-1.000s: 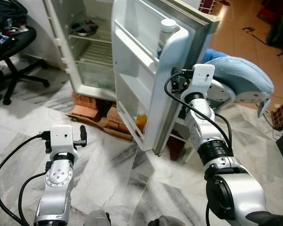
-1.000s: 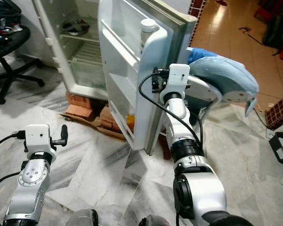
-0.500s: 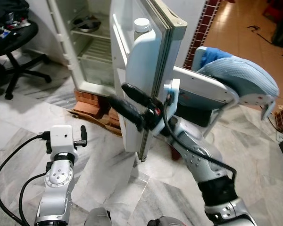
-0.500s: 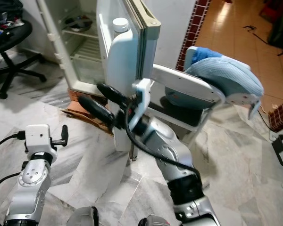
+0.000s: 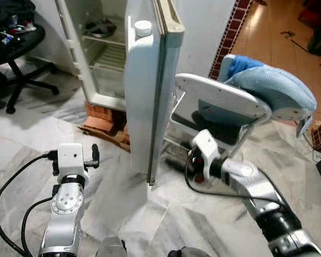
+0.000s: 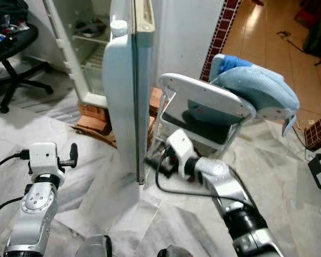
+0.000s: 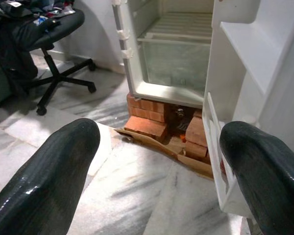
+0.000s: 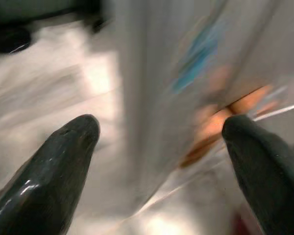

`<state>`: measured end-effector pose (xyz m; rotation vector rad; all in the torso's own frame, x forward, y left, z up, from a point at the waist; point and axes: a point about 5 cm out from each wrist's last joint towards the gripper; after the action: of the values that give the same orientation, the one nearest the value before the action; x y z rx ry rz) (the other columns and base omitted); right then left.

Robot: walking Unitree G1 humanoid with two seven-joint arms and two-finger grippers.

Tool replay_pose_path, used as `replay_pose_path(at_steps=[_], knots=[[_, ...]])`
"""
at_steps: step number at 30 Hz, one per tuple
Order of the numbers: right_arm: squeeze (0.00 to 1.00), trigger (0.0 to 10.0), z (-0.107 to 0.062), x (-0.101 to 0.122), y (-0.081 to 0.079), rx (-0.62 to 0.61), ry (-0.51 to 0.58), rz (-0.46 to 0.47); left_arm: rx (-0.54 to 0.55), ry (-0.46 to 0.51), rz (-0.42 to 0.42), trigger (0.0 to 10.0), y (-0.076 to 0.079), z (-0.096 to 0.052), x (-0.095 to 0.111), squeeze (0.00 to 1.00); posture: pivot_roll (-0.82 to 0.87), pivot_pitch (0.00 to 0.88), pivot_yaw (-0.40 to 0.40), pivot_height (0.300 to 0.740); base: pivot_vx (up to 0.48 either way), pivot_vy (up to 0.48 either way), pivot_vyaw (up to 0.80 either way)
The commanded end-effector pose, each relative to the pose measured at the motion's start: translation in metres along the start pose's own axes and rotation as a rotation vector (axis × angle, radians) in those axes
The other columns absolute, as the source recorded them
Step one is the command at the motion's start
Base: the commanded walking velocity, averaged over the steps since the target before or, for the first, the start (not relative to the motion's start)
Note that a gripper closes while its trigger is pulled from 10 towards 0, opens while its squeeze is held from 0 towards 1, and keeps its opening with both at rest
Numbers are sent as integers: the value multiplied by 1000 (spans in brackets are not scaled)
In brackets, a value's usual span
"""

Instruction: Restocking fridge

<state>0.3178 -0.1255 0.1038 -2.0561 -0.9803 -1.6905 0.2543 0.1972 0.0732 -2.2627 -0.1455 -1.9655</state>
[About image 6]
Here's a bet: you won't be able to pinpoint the white fridge door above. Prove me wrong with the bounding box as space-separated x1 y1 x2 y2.
102 0 156 186

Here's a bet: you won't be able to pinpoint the red bricks under fridge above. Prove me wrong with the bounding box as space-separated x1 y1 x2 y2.
72 101 111 145

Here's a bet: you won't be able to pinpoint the clear fridge crisper drawer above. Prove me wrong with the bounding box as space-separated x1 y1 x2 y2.
81 62 106 99

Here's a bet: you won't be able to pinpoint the white open fridge cabinet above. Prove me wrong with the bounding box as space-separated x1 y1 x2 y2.
42 0 114 109

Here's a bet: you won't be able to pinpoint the dark item on fridge shelf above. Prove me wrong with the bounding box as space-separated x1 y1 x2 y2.
74 18 106 38

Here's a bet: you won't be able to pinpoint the white plastic chair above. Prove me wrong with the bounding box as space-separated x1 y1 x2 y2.
149 73 258 162

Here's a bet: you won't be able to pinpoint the grey robot right leg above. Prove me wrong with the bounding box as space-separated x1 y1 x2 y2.
157 245 194 257

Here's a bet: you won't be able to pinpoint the grey robot leg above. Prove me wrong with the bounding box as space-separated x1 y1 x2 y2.
157 245 194 257
74 234 113 257

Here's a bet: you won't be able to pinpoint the grey robot left leg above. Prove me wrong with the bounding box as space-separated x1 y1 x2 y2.
74 234 113 257

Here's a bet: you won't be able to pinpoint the blue quilted cushion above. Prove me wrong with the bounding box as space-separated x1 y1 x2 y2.
184 53 301 138

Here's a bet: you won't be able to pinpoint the black office chair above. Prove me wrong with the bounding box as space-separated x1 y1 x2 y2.
0 0 60 115

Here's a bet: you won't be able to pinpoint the white round bottle cap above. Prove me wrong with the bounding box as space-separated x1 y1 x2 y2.
110 19 128 37

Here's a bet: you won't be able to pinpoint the low red tiled kerb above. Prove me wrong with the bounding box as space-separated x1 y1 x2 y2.
303 110 321 151

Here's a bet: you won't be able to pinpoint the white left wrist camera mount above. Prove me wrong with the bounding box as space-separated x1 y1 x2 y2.
29 141 59 183

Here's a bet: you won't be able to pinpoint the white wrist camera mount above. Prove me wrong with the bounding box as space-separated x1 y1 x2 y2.
166 128 199 164
29 141 59 183

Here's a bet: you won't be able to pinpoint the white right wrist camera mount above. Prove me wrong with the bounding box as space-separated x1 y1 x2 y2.
166 128 199 164

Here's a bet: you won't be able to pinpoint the long black left arm cable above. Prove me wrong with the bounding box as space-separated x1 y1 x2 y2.
0 150 30 175

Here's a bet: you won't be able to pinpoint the short black right arm cable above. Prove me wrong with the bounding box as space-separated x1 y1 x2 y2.
227 168 258 206

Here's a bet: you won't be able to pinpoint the red tiled wall edge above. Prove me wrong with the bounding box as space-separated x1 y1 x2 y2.
199 0 242 81

